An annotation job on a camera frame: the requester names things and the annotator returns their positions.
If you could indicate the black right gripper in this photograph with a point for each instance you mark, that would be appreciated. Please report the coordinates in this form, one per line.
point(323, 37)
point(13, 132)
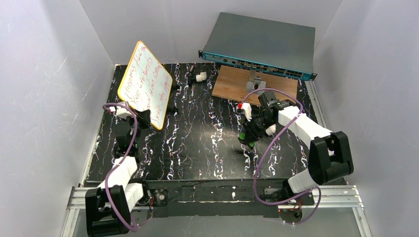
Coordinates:
point(254, 131)

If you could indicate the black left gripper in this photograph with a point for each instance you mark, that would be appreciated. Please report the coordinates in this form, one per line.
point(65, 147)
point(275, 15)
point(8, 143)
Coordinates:
point(142, 117)

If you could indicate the green black whiteboard eraser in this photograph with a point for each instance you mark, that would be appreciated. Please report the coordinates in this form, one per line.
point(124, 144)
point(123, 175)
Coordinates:
point(247, 139)

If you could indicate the orange framed whiteboard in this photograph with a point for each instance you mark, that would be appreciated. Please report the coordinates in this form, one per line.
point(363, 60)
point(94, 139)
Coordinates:
point(146, 85)

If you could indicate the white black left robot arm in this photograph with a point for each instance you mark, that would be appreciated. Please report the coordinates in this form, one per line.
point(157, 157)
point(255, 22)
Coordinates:
point(108, 207)

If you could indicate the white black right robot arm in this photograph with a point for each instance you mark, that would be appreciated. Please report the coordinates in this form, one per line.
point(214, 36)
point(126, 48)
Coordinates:
point(329, 156)

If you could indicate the white pipe elbow fitting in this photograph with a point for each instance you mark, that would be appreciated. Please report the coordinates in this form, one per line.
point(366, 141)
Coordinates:
point(271, 130)

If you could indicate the brown wooden board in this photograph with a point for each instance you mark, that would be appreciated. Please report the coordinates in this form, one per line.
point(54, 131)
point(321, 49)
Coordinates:
point(231, 84)

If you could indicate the white black pipe fitting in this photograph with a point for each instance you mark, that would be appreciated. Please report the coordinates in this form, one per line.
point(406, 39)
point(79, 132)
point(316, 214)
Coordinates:
point(202, 76)

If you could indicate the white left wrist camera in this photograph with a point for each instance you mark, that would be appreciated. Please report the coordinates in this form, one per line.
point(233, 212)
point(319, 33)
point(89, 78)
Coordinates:
point(121, 110)

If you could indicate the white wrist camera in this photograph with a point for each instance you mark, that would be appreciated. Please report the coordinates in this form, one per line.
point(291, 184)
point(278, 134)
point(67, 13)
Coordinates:
point(245, 109)
point(121, 110)

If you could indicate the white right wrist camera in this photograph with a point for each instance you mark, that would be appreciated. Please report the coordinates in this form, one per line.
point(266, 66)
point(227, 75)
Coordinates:
point(245, 109)

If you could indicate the grey metal bracket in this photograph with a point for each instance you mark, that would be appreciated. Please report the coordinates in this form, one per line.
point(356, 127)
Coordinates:
point(255, 82)

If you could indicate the teal network switch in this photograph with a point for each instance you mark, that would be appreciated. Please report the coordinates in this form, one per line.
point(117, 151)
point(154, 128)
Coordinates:
point(267, 46)

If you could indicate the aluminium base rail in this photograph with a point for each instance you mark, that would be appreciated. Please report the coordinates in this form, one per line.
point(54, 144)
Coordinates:
point(329, 196)

